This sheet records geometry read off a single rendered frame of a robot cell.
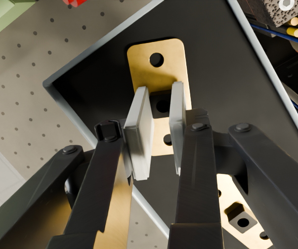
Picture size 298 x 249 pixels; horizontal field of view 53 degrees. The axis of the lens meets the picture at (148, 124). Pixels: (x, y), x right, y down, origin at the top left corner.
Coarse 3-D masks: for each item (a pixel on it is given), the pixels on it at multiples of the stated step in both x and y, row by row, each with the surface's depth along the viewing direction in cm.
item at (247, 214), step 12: (228, 180) 23; (228, 192) 24; (228, 204) 24; (240, 204) 24; (228, 216) 24; (240, 216) 24; (252, 216) 24; (228, 228) 25; (240, 228) 24; (252, 228) 25; (240, 240) 26; (252, 240) 25; (264, 240) 25
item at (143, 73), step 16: (128, 48) 20; (144, 48) 20; (160, 48) 20; (176, 48) 20; (144, 64) 20; (176, 64) 20; (144, 80) 21; (160, 80) 21; (176, 80) 20; (160, 96) 20; (160, 112) 21; (160, 128) 22; (160, 144) 23
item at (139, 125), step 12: (144, 96) 18; (132, 108) 16; (144, 108) 17; (132, 120) 15; (144, 120) 16; (132, 132) 14; (144, 132) 16; (132, 144) 14; (144, 144) 15; (132, 156) 15; (144, 156) 15; (132, 168) 15; (144, 168) 15
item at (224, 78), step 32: (192, 0) 19; (224, 0) 19; (128, 32) 20; (160, 32) 20; (192, 32) 20; (224, 32) 19; (96, 64) 21; (128, 64) 21; (160, 64) 21; (192, 64) 20; (224, 64) 20; (256, 64) 20; (64, 96) 22; (96, 96) 22; (128, 96) 22; (192, 96) 21; (224, 96) 21; (256, 96) 21; (224, 128) 22; (288, 128) 22; (160, 160) 23; (160, 192) 25
